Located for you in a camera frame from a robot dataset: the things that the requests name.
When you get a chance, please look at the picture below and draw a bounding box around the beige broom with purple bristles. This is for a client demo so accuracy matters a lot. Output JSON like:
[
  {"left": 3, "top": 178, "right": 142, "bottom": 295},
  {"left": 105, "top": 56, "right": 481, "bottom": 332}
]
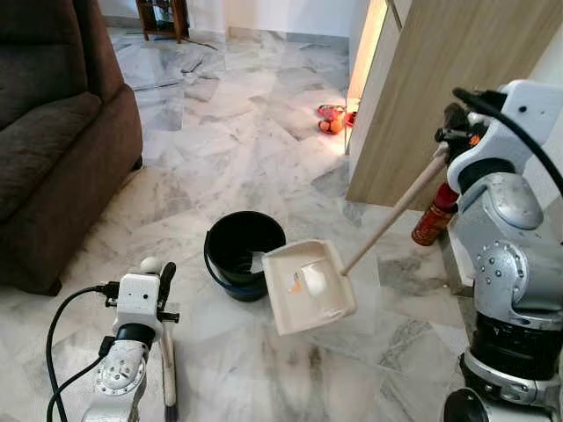
[{"left": 141, "top": 256, "right": 180, "bottom": 421}]

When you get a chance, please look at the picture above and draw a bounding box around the beige dustpan with long handle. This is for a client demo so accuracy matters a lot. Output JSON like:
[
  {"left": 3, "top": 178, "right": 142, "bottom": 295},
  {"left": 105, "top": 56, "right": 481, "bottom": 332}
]
[{"left": 261, "top": 145, "right": 451, "bottom": 337}]

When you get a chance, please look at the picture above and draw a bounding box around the light wooden cabinet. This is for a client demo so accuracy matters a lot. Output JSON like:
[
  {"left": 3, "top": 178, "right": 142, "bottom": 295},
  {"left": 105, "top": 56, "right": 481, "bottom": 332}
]
[{"left": 346, "top": 0, "right": 563, "bottom": 212}]

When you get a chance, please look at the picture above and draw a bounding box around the black bucket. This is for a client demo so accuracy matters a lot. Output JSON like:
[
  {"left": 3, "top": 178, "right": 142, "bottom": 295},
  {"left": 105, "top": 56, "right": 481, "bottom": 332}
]
[{"left": 204, "top": 211, "right": 287, "bottom": 302}]

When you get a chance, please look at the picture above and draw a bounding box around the red spray can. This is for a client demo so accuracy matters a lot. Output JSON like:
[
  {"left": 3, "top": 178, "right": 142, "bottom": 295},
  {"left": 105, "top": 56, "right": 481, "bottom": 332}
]
[{"left": 412, "top": 180, "right": 460, "bottom": 247}]

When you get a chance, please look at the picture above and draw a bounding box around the red orange toy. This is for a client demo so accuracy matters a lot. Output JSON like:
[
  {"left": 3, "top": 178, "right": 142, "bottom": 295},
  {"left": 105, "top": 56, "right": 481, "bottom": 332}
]
[{"left": 317, "top": 104, "right": 357, "bottom": 135}]

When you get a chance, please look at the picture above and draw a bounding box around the dark brown sofa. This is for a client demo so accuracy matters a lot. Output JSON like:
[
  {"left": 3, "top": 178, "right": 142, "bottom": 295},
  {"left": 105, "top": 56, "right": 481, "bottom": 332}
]
[{"left": 0, "top": 0, "right": 144, "bottom": 295}]

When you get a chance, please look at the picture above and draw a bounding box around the small wooden table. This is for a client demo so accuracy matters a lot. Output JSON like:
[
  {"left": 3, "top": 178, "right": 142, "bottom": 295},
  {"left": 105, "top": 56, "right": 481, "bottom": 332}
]
[{"left": 135, "top": 0, "right": 190, "bottom": 43}]

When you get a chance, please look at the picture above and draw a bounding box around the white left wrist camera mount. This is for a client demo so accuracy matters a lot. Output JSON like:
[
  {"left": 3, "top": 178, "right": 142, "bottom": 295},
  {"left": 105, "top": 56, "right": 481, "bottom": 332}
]
[{"left": 117, "top": 273, "right": 163, "bottom": 328}]

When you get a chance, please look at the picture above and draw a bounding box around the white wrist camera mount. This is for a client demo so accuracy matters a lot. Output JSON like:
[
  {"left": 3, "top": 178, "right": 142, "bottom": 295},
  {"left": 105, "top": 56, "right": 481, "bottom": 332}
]
[
  {"left": 117, "top": 273, "right": 163, "bottom": 328},
  {"left": 447, "top": 79, "right": 563, "bottom": 190}
]

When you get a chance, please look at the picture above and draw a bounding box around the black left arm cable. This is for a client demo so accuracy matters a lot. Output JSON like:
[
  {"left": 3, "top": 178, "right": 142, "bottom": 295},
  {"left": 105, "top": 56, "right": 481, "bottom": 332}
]
[{"left": 46, "top": 281, "right": 120, "bottom": 422}]

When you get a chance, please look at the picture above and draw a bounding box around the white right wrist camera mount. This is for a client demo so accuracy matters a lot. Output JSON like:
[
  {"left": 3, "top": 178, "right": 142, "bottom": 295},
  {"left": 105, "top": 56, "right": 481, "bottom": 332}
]
[{"left": 447, "top": 79, "right": 563, "bottom": 190}]

